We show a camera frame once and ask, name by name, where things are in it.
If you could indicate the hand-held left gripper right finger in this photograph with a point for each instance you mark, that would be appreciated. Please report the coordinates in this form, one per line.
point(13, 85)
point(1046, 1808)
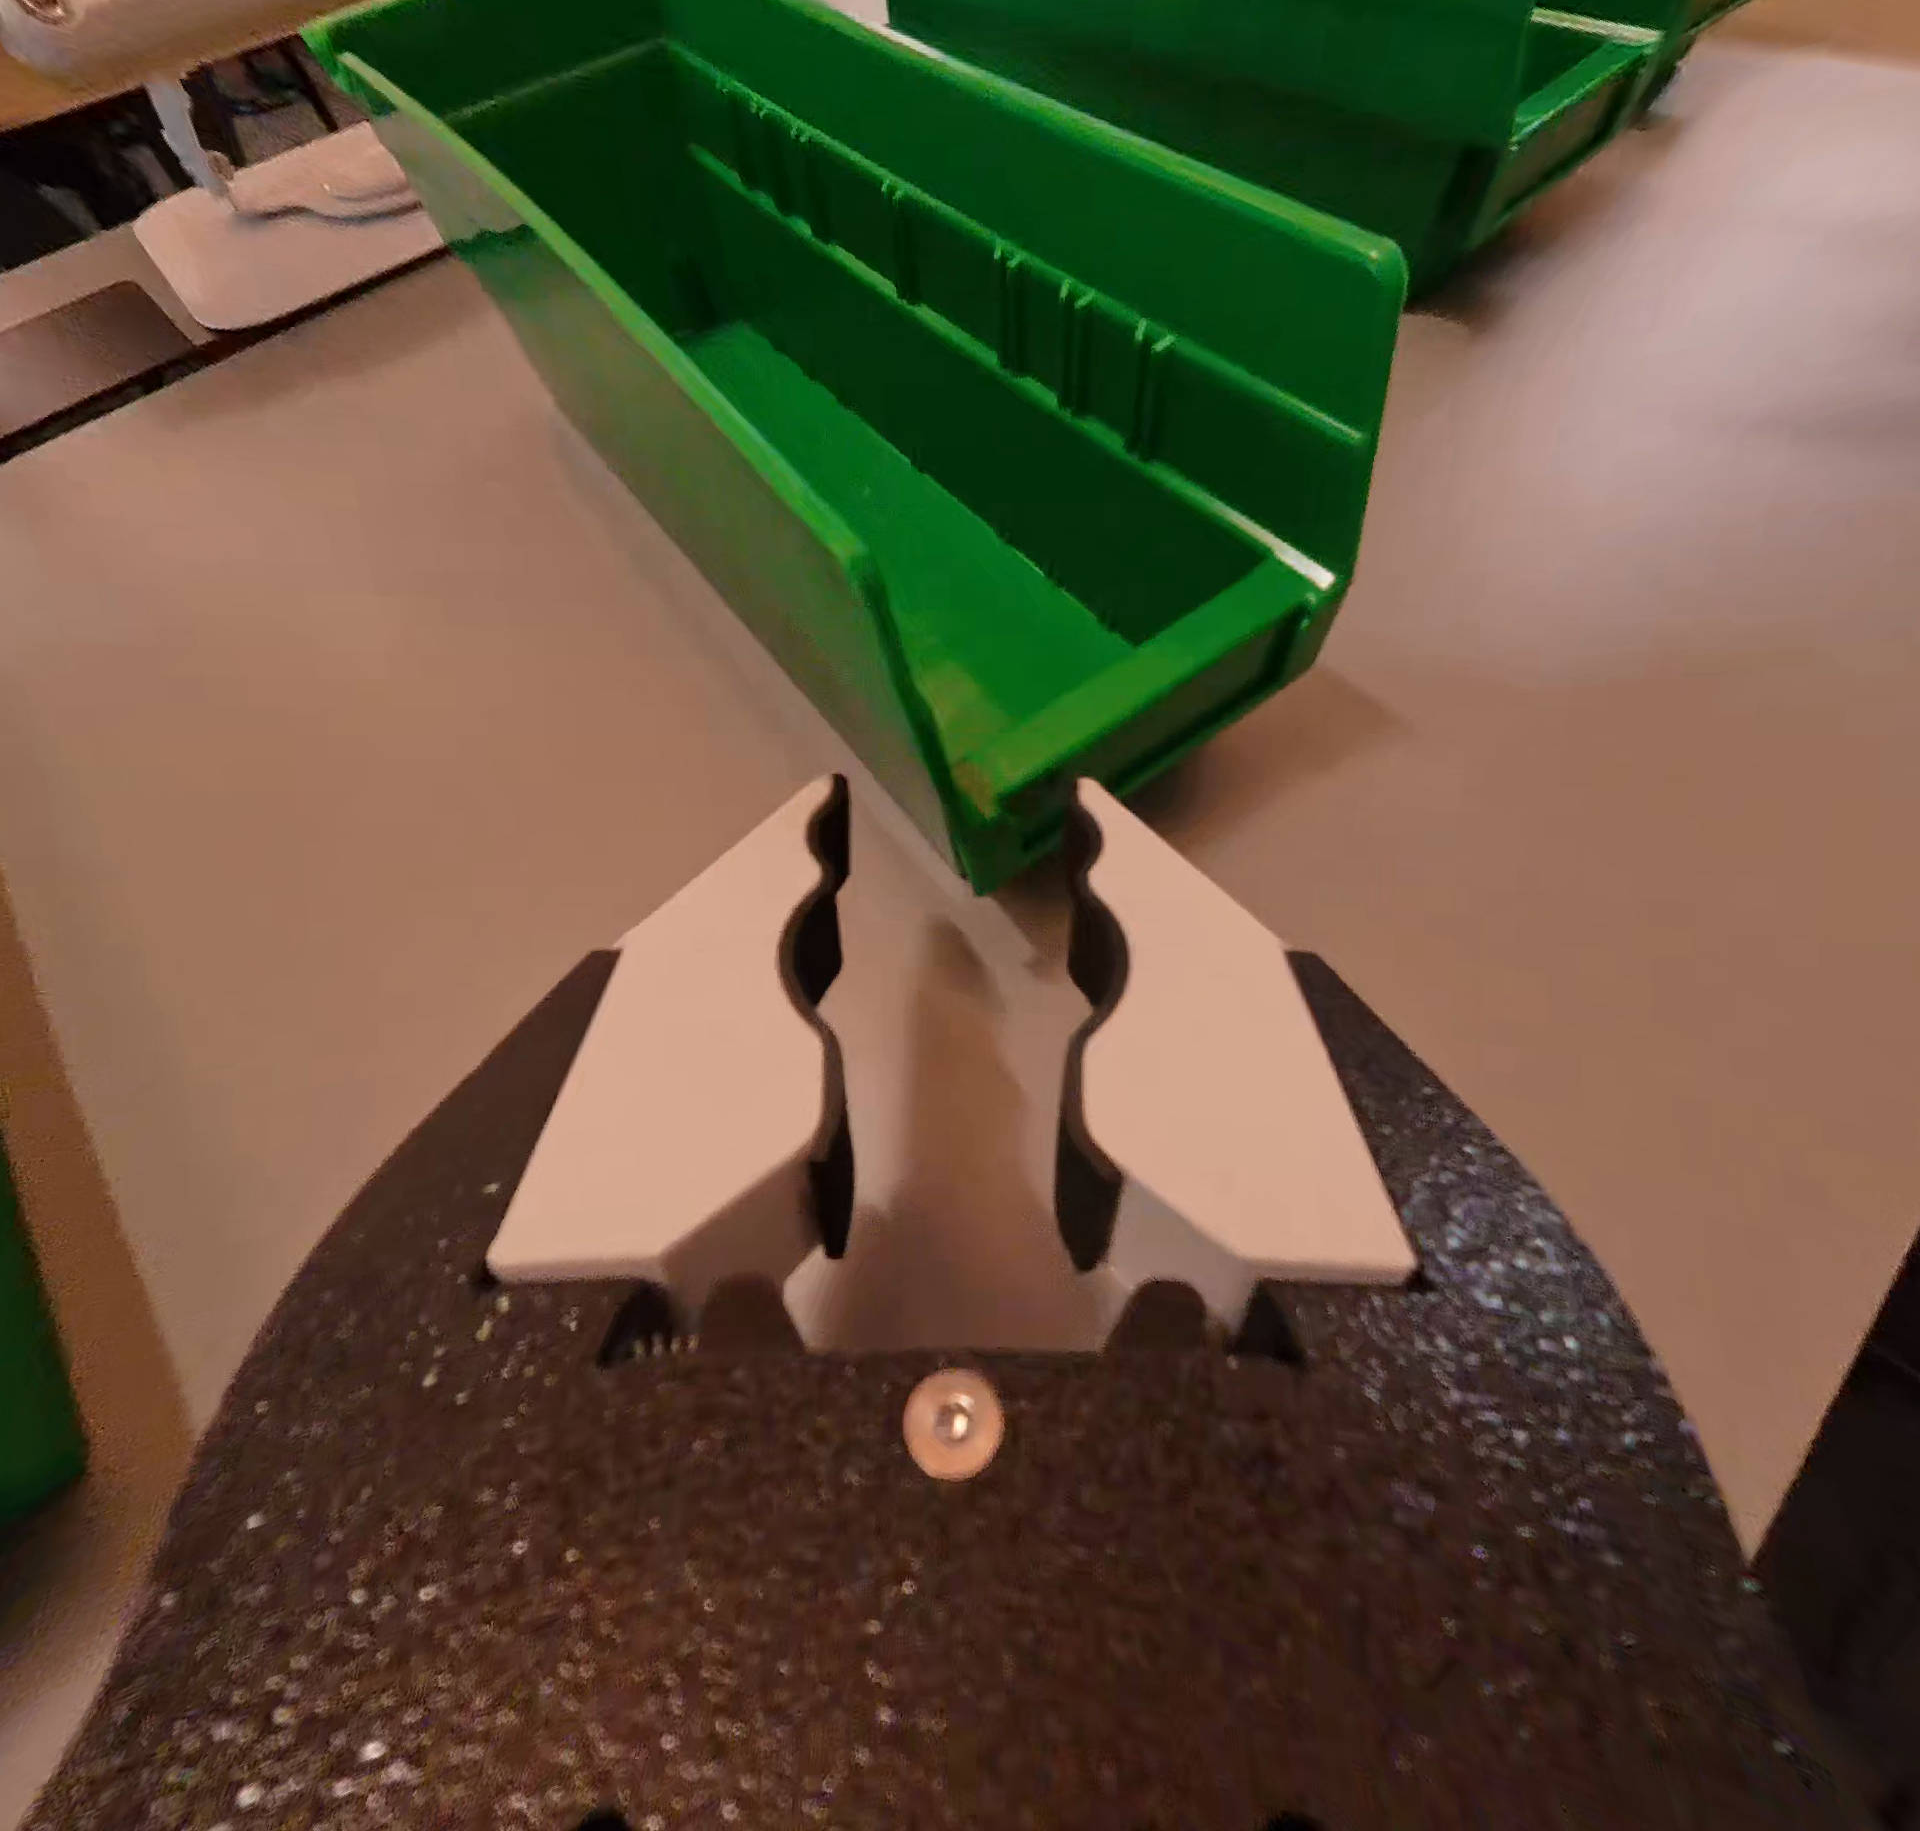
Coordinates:
point(1244, 1112)

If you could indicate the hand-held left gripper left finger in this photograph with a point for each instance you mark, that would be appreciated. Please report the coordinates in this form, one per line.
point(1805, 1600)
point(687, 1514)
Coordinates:
point(660, 1112)

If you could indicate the green plastic bin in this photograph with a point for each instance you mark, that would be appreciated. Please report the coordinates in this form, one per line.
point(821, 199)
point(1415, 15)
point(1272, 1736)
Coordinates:
point(32, 1336)
point(1201, 31)
point(975, 361)

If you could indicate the grey desk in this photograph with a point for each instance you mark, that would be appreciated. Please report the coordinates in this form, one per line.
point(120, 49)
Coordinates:
point(374, 663)

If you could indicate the white stand base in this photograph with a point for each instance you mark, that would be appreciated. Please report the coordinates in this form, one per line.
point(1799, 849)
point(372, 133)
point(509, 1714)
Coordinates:
point(270, 271)

